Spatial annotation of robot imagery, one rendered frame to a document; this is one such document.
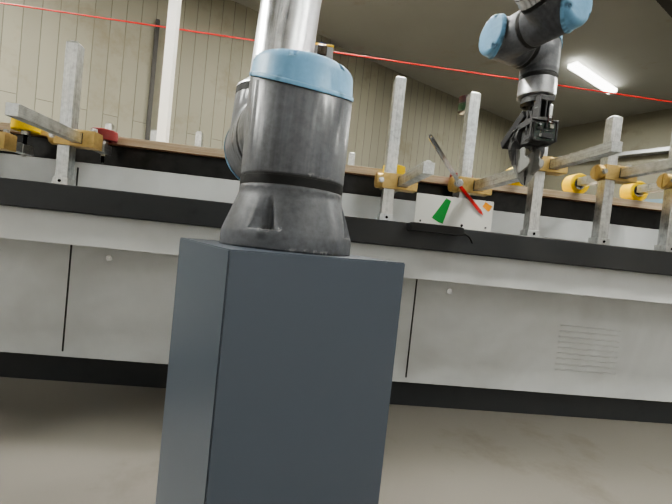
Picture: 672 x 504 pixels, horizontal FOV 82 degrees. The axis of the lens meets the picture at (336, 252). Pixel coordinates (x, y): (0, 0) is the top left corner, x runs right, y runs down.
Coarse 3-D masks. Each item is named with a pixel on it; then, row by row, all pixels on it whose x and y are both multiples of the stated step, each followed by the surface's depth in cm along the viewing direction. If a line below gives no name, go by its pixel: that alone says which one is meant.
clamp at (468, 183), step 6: (450, 180) 129; (468, 180) 127; (474, 180) 127; (450, 186) 128; (468, 186) 127; (456, 192) 129; (468, 192) 127; (474, 192) 127; (480, 192) 127; (486, 192) 127
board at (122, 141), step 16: (0, 128) 133; (112, 144) 137; (128, 144) 136; (144, 144) 137; (160, 144) 137; (176, 144) 138; (432, 176) 146; (512, 192) 149; (544, 192) 149; (560, 192) 150; (640, 208) 154; (656, 208) 153
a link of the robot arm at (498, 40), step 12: (516, 12) 87; (492, 24) 91; (504, 24) 87; (480, 36) 95; (492, 36) 90; (504, 36) 88; (516, 36) 86; (480, 48) 94; (492, 48) 90; (504, 48) 90; (516, 48) 89; (528, 48) 88; (504, 60) 94; (516, 60) 94; (528, 60) 94
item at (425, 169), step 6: (426, 162) 99; (414, 168) 107; (420, 168) 101; (426, 168) 99; (432, 168) 99; (408, 174) 113; (414, 174) 106; (420, 174) 101; (426, 174) 100; (432, 174) 99; (402, 180) 119; (408, 180) 112; (414, 180) 111; (420, 180) 110; (402, 186) 124
